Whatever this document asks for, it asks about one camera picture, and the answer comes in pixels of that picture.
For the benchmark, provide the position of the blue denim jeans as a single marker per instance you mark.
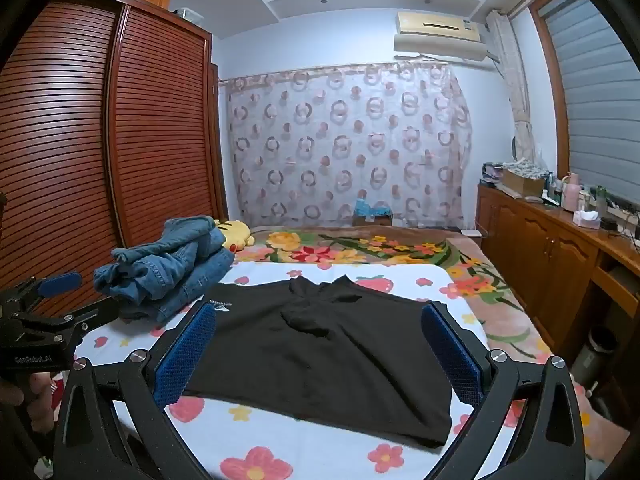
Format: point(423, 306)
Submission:
point(200, 277)

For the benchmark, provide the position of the grey window blind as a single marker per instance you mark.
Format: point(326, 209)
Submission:
point(595, 100)

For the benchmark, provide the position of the teal denim jeans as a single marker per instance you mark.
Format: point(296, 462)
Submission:
point(185, 235)

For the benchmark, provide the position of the clear storage box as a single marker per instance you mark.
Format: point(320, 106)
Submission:
point(190, 16)

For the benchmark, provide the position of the beige air conditioner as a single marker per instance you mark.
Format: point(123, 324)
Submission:
point(435, 22)

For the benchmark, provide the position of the cardboard box with packets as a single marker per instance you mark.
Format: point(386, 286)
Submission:
point(522, 180)

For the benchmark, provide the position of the pink thermos jug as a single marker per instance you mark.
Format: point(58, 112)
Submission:
point(570, 195)

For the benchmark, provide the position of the circle patterned sheer curtain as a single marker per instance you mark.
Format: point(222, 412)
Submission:
point(340, 150)

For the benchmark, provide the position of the floral plush blanket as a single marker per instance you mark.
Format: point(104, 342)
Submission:
point(350, 247)

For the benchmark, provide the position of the small round fan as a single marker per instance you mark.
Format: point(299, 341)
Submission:
point(515, 147)

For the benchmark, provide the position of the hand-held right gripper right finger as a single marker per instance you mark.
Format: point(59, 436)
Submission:
point(450, 355)

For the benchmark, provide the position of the pink tissue box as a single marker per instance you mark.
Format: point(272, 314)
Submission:
point(586, 220)

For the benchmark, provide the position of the beige tied curtain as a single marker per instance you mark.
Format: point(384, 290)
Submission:
point(517, 85)

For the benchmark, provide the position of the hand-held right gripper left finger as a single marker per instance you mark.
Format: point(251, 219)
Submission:
point(185, 355)

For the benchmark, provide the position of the white strawberry flower blanket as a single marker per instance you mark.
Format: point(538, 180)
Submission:
point(325, 460)

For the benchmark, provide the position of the wooden louvred wardrobe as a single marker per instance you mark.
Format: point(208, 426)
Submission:
point(65, 135)

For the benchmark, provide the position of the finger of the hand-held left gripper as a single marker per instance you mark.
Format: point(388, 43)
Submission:
point(85, 317)
point(60, 284)

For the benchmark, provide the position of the blue plastic bag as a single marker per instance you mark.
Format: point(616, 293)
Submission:
point(372, 207)

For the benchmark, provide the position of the person's left hand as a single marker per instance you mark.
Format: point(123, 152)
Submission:
point(41, 395)

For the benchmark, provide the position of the wooden sideboard cabinet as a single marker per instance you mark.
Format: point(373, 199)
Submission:
point(540, 245)

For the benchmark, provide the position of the small cardboard box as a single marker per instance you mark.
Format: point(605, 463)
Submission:
point(372, 221)

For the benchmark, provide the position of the grey trash bin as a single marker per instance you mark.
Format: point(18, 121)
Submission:
point(595, 355)

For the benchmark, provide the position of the black pants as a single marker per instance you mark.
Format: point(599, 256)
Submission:
point(310, 360)

